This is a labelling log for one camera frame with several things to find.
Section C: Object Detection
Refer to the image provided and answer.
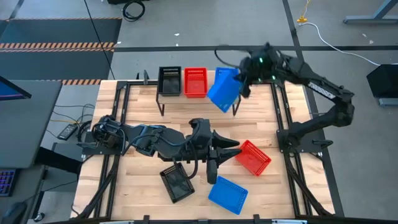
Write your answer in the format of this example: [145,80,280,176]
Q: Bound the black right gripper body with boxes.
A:
[239,43,284,83]

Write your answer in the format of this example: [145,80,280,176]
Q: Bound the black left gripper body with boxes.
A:
[186,117,218,162]

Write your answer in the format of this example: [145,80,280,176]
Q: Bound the red plastic basket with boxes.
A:
[234,139,272,177]
[183,67,208,99]

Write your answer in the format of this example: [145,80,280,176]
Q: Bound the black plastic basket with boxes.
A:
[159,162,196,204]
[157,65,183,97]

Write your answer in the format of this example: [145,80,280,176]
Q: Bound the black box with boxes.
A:
[366,63,398,99]

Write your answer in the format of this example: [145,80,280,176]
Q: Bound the grey metal stand foot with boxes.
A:
[378,97,398,108]

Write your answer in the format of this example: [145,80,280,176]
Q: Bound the black power adapter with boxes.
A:
[57,123,78,141]

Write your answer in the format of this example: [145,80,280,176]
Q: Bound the black hazard striped floor mat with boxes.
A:
[0,17,123,86]

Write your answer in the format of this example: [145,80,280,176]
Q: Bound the dark grey low desk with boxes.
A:
[0,164,47,224]

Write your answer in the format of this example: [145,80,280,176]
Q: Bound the black computer monitor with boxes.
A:
[0,75,32,101]

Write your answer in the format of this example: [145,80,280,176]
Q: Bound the backlit computer keyboard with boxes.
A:
[0,169,17,197]

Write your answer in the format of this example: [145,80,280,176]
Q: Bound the black computer mouse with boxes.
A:
[1,202,27,224]

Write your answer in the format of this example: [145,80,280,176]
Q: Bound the white floor cable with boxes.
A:
[300,21,382,67]

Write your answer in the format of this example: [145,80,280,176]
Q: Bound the black aluminium table frame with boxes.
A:
[70,79,346,224]

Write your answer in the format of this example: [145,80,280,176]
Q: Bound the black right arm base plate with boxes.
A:
[277,129,333,154]

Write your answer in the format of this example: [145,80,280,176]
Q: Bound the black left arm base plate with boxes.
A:
[81,130,127,156]

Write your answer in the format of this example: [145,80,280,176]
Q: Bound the grey metal table leg frame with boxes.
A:
[343,0,398,25]

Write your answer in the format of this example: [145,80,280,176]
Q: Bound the thin black floor cable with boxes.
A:
[83,0,116,80]

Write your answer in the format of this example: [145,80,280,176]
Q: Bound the coiled black cable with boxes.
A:
[122,0,146,22]

